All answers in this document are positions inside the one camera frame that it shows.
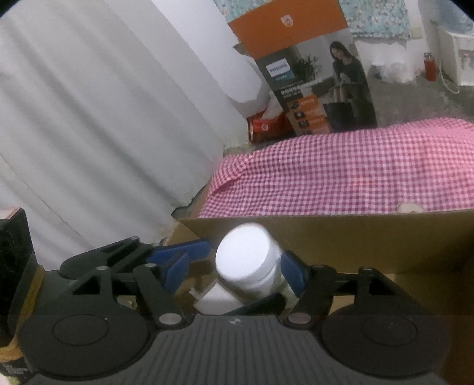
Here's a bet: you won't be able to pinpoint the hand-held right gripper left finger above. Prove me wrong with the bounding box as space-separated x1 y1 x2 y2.
70 254 191 329

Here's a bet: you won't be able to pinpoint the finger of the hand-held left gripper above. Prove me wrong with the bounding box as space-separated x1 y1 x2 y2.
59 237 213 278

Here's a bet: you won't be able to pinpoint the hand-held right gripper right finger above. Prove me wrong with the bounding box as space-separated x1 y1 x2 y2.
279 251 406 328

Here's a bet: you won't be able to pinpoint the white plastic jar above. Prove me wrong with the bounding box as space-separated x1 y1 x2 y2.
215 222 297 300

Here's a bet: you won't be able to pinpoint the brown cardboard box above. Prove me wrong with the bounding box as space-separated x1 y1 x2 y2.
172 209 474 334

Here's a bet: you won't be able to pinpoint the white charger plug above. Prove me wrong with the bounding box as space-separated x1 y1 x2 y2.
189 283 241 315

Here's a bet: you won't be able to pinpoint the dark printed packet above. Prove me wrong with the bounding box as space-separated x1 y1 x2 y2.
0 333 34 385

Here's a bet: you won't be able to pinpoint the pink checkered cloth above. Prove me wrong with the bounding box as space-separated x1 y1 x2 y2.
198 116 474 219

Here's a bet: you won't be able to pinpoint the red tissue pack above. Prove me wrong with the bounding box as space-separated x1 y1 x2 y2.
246 100 293 144

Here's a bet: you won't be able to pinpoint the white curtain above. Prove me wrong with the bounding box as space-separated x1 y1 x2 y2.
0 0 267 267

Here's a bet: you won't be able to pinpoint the white plastic bags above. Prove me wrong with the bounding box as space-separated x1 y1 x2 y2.
370 61 413 84

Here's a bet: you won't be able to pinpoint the red bottle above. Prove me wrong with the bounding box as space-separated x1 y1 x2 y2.
423 52 437 81

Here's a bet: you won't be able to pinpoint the orange printed appliance carton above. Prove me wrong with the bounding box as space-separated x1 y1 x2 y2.
228 0 378 137

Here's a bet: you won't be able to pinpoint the white water dispenser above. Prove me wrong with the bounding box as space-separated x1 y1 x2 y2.
437 22 474 87

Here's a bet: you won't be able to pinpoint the blue water jug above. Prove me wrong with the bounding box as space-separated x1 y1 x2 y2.
441 0 474 34

